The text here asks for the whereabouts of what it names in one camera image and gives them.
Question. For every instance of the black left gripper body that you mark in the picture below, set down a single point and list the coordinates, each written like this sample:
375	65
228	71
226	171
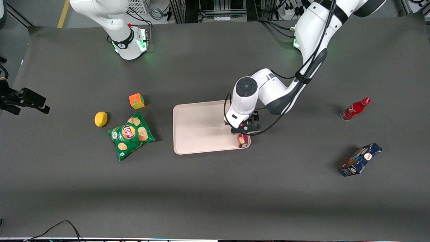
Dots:
255	117

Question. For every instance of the yellow lemon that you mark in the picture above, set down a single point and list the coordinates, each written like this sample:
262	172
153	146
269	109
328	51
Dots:
100	119

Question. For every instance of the red cookie box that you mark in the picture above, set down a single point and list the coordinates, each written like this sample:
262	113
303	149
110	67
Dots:
242	141

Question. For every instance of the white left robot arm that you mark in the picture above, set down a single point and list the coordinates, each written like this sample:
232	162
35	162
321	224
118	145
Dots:
312	30

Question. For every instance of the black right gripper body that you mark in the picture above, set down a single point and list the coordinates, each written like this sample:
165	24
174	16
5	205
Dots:
16	97

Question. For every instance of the black equipment rack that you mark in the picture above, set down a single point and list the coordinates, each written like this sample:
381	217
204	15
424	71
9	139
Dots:
188	10

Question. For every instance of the beige plastic tray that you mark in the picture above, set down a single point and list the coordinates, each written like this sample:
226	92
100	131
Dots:
198	131

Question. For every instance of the blue cookie box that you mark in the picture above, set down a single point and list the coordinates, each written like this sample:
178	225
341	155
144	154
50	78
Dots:
360	160

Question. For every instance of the orange Rubik's cube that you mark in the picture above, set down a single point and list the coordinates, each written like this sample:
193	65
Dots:
136	101

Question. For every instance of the white power strip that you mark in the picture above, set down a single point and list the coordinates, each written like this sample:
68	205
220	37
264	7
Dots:
291	11

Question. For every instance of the green Lay's chips bag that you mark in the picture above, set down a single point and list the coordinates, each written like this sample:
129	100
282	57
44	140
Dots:
130	136

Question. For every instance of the red cola bottle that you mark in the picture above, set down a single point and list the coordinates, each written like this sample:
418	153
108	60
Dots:
353	110

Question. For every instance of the white perforated box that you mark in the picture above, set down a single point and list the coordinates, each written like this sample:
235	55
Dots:
137	6

